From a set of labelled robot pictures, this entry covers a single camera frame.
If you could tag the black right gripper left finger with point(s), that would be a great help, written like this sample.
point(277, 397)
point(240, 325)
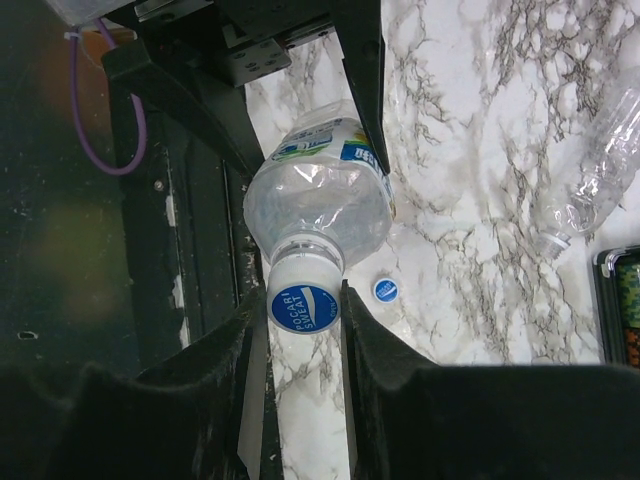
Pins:
point(196, 415)

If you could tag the Pocari Sweat clear bottle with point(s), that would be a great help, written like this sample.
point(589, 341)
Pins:
point(323, 177)

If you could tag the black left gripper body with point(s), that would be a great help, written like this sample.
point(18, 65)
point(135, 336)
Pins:
point(238, 41)

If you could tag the white blue Pocari cap spare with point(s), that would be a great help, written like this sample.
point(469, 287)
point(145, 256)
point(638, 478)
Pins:
point(385, 290)

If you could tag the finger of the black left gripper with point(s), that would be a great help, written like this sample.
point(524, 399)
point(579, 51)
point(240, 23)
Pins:
point(208, 108)
point(358, 26)

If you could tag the white blue Pocari cap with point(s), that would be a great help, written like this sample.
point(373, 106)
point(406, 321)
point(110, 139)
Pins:
point(303, 294)

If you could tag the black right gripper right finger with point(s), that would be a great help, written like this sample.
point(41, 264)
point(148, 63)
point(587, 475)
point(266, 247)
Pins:
point(409, 418)

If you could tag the black poker chip case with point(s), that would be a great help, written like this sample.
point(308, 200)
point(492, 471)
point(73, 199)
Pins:
point(616, 281)

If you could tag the clear unlabelled plastic bottle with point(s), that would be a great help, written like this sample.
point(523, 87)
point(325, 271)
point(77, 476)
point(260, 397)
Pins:
point(593, 178)

